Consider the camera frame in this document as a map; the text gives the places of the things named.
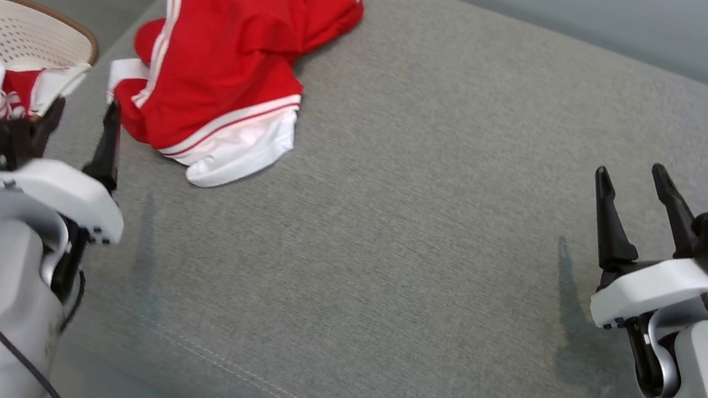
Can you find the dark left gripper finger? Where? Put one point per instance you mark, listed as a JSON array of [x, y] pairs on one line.
[[106, 155], [48, 129]]

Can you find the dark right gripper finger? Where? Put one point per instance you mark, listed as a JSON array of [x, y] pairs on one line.
[[678, 212], [611, 237]]

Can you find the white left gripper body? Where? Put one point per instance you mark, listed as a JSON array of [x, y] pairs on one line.
[[60, 190]]

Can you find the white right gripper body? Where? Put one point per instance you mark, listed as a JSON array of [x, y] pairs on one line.
[[657, 286]]

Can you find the cream laundry basket brown rim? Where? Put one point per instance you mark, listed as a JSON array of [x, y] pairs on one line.
[[7, 31]]

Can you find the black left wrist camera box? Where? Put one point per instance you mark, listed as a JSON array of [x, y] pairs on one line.
[[2, 136]]

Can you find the red shorts white stripes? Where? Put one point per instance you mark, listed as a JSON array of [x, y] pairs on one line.
[[228, 103]]

